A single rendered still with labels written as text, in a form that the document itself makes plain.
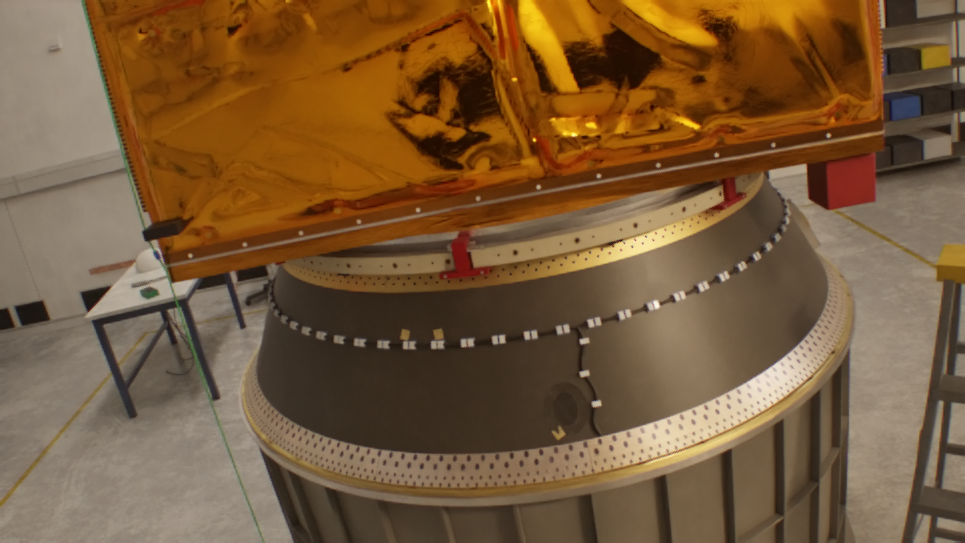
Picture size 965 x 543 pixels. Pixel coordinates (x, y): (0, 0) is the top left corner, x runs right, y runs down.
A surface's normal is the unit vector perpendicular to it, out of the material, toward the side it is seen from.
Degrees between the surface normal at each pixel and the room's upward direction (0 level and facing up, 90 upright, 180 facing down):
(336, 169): 89
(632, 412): 62
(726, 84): 92
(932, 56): 90
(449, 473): 43
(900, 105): 90
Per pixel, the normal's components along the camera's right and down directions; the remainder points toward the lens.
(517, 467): -0.22, -0.43
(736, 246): 0.47, -0.30
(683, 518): 0.27, 0.28
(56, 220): 0.04, 0.33
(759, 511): 0.47, 0.22
